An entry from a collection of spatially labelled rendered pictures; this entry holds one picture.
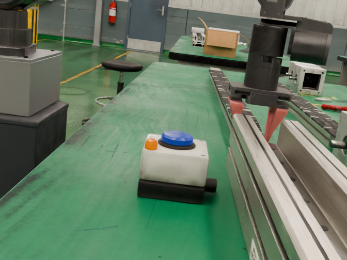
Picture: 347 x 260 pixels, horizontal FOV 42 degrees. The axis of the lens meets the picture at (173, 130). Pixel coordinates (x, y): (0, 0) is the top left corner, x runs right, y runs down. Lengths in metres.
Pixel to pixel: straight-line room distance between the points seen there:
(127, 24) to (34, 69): 10.92
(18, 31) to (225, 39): 2.04
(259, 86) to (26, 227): 0.45
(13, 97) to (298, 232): 0.66
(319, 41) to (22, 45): 0.54
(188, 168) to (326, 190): 0.16
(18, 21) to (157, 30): 10.81
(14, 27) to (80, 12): 11.14
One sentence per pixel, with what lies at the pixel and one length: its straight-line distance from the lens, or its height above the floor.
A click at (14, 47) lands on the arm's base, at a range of 0.90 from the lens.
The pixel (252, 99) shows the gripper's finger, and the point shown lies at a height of 0.88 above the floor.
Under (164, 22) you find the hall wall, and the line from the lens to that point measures 11.67.
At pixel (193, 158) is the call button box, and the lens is 0.53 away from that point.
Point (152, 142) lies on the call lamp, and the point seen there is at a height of 0.85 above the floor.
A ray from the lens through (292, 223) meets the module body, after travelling 0.34.
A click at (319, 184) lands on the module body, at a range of 0.50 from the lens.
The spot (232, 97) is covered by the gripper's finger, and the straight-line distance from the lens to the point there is 0.78.
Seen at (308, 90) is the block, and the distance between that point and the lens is 1.67.
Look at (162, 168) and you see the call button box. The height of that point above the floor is 0.82.
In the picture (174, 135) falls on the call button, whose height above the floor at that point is 0.85.
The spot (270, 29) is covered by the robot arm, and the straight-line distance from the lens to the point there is 0.76.
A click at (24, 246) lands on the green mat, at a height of 0.78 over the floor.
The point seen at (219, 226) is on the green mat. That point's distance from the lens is 0.51.
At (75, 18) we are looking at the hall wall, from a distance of 12.10.
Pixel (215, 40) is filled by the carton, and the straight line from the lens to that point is 2.84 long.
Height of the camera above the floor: 1.00
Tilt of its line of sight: 14 degrees down
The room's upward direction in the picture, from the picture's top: 7 degrees clockwise
